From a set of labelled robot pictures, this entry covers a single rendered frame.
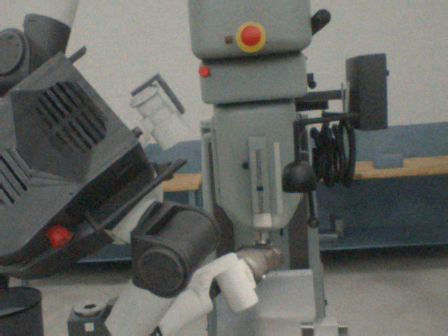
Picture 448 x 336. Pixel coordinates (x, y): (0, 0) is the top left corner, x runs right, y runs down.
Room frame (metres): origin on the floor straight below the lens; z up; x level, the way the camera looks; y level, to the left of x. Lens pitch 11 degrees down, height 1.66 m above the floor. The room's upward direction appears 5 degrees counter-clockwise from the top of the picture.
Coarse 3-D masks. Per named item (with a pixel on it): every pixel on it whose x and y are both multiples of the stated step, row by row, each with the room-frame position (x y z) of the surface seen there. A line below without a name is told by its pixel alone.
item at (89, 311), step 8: (80, 304) 1.48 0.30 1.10; (88, 304) 1.48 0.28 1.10; (96, 304) 1.47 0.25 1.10; (104, 304) 1.47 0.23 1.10; (72, 312) 1.46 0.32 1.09; (80, 312) 1.42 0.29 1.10; (88, 312) 1.42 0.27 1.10; (96, 312) 1.42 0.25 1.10; (72, 320) 1.40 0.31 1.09; (80, 320) 1.40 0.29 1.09; (88, 320) 1.40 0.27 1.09; (96, 320) 1.40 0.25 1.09; (72, 328) 1.40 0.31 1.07; (80, 328) 1.40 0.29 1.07; (88, 328) 1.40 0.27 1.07; (96, 328) 1.40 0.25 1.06; (104, 328) 1.40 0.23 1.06
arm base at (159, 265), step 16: (160, 208) 0.94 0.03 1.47; (176, 208) 0.95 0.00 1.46; (192, 208) 0.94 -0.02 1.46; (144, 224) 0.89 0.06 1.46; (160, 224) 0.91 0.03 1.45; (144, 240) 0.84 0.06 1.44; (160, 240) 0.83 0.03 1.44; (144, 256) 0.84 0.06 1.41; (160, 256) 0.83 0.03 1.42; (176, 256) 0.82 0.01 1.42; (144, 272) 0.85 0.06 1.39; (160, 272) 0.83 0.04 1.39; (176, 272) 0.82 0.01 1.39; (192, 272) 0.83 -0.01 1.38; (144, 288) 0.86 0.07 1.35; (160, 288) 0.84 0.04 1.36; (176, 288) 0.83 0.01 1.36
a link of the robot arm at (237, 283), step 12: (240, 264) 1.18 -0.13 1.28; (252, 264) 1.21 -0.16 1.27; (216, 276) 1.17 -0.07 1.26; (228, 276) 1.15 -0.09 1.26; (240, 276) 1.16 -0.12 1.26; (252, 276) 1.20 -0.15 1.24; (216, 288) 1.18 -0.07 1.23; (228, 288) 1.15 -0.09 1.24; (240, 288) 1.15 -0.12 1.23; (252, 288) 1.17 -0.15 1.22; (228, 300) 1.15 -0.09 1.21; (240, 300) 1.14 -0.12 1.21; (252, 300) 1.14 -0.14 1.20
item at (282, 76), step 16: (208, 64) 1.28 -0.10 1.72; (224, 64) 1.27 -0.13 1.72; (240, 64) 1.26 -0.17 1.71; (256, 64) 1.26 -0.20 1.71; (272, 64) 1.26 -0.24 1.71; (288, 64) 1.25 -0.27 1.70; (304, 64) 1.25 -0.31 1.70; (208, 80) 1.28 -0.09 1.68; (224, 80) 1.27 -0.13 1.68; (240, 80) 1.27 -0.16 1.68; (256, 80) 1.26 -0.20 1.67; (272, 80) 1.26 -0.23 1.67; (288, 80) 1.25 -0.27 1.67; (304, 80) 1.25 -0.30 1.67; (208, 96) 1.28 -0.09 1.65; (224, 96) 1.27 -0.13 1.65; (240, 96) 1.27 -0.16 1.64; (256, 96) 1.26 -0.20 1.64; (272, 96) 1.26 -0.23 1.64; (288, 96) 1.26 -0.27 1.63
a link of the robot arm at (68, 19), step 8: (32, 0) 1.07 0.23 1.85; (40, 0) 1.06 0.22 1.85; (48, 0) 1.06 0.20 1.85; (56, 0) 1.06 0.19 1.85; (64, 0) 1.07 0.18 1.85; (72, 0) 1.08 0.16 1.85; (32, 8) 1.06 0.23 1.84; (40, 8) 1.06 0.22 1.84; (48, 8) 1.06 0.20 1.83; (56, 8) 1.06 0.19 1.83; (64, 8) 1.07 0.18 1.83; (72, 8) 1.09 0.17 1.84; (48, 16) 1.05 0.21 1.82; (56, 16) 1.06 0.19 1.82; (64, 16) 1.07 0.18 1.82; (72, 16) 1.10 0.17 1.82; (72, 24) 1.10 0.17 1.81
